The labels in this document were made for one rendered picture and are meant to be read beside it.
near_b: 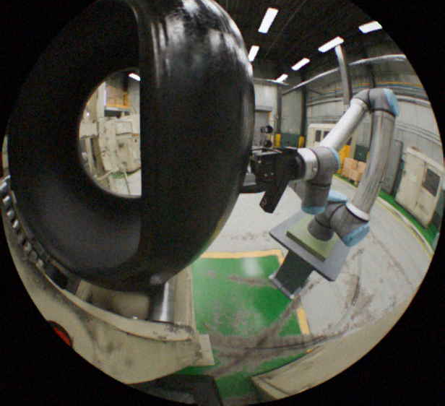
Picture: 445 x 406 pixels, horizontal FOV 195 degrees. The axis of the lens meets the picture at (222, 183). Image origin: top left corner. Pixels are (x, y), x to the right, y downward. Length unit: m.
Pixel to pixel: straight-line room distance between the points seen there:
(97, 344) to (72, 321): 0.05
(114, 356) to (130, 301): 0.23
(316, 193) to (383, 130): 0.43
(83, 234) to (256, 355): 1.18
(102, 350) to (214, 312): 1.04
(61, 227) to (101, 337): 0.35
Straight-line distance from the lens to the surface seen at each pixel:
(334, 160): 0.42
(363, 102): 0.75
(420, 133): 7.84
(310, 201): 0.44
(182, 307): 0.32
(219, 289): 1.26
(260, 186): 0.27
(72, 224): 0.51
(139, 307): 0.43
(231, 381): 1.23
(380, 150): 0.67
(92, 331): 0.23
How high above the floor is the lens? 1.17
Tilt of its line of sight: 23 degrees down
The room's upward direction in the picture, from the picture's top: straight up
